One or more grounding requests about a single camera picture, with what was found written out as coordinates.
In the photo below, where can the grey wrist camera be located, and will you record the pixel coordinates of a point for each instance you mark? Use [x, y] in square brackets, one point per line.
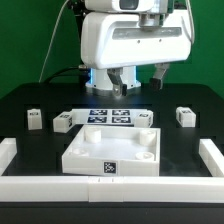
[132, 6]

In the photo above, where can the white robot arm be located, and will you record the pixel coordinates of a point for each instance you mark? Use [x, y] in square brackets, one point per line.
[99, 81]

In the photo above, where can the white U-shaped fence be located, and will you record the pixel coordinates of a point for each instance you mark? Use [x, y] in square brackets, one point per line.
[105, 189]

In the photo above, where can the white square table top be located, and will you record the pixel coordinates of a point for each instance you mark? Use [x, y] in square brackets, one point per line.
[113, 151]

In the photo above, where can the white marker sheet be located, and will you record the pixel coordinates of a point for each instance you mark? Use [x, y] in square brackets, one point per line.
[117, 117]

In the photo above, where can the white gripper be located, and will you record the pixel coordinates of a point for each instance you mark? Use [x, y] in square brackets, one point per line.
[117, 40]

